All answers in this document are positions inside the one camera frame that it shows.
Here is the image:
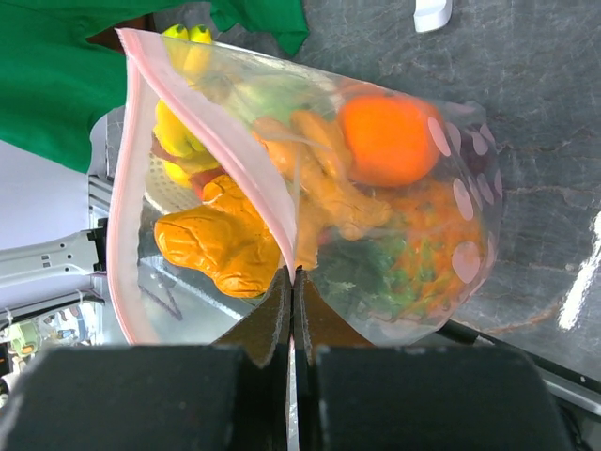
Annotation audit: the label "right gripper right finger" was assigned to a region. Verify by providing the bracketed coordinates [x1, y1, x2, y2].
[291, 270, 572, 450]

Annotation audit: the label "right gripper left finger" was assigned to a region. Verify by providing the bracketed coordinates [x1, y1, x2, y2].
[1, 269, 291, 450]

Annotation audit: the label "orange toy pineapple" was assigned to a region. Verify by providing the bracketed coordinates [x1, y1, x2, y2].
[310, 179, 485, 322]

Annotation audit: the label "clear pink zip top bag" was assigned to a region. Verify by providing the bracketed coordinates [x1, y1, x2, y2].
[107, 29, 502, 346]

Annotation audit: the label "orange toy ginger root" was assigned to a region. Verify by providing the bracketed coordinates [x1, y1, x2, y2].
[252, 109, 392, 270]

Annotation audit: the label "toy orange fruit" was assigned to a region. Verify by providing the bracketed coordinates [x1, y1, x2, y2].
[337, 94, 451, 187]

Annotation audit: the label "dark red toy grapes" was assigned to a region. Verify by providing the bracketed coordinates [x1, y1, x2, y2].
[460, 129, 495, 175]

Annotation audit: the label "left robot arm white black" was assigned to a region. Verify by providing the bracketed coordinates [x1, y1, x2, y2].
[1, 226, 107, 288]

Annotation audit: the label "white perforated plastic basket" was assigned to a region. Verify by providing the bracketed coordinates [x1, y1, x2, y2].
[145, 152, 201, 214]

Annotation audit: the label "yellow toy bananas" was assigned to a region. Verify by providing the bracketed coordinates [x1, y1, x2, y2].
[151, 24, 223, 195]

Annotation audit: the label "green toy lettuce leaf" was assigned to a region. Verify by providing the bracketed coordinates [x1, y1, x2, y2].
[223, 75, 335, 125]

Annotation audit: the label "green shirt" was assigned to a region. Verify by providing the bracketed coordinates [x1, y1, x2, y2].
[0, 0, 310, 174]

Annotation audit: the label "white clothes rack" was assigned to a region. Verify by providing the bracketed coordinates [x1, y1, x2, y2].
[413, 0, 454, 33]

